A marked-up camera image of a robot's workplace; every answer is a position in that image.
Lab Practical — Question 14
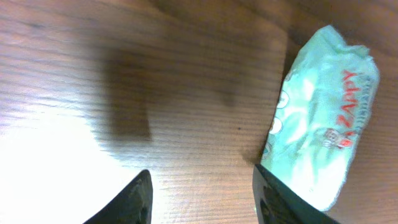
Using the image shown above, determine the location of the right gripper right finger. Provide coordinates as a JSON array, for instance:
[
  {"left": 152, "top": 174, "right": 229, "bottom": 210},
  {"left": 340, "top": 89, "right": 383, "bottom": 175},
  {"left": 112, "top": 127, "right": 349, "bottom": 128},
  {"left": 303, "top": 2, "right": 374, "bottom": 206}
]
[{"left": 252, "top": 164, "right": 338, "bottom": 224}]

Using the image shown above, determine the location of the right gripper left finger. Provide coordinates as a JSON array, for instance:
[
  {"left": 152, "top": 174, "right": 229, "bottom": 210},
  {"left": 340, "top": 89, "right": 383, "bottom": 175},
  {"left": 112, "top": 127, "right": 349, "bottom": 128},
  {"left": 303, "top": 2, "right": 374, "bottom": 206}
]
[{"left": 84, "top": 170, "right": 153, "bottom": 224}]

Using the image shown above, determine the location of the teal wet wipes pack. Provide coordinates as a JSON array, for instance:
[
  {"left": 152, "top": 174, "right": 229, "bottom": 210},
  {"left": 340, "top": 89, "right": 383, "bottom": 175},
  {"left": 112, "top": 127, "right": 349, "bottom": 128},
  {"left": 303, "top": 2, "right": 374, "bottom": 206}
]
[{"left": 261, "top": 26, "right": 380, "bottom": 212}]

